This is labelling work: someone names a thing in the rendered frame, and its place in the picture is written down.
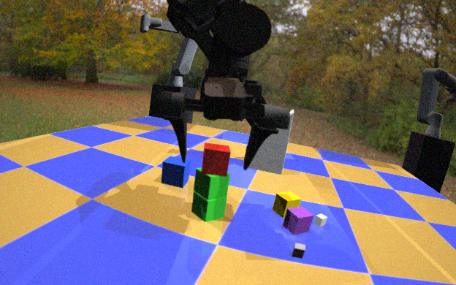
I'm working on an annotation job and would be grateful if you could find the blue cube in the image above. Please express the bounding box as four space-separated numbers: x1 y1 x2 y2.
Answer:
161 156 191 188

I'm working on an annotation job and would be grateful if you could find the green block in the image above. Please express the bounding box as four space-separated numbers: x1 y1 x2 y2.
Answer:
191 191 227 222
193 168 230 201

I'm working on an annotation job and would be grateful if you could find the yellow block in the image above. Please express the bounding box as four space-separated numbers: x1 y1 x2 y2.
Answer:
272 191 301 218

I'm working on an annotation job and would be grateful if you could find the purple cube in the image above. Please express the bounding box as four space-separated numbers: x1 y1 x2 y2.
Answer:
282 206 314 235

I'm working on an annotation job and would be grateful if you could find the red block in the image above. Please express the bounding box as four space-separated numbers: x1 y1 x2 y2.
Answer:
201 142 231 177

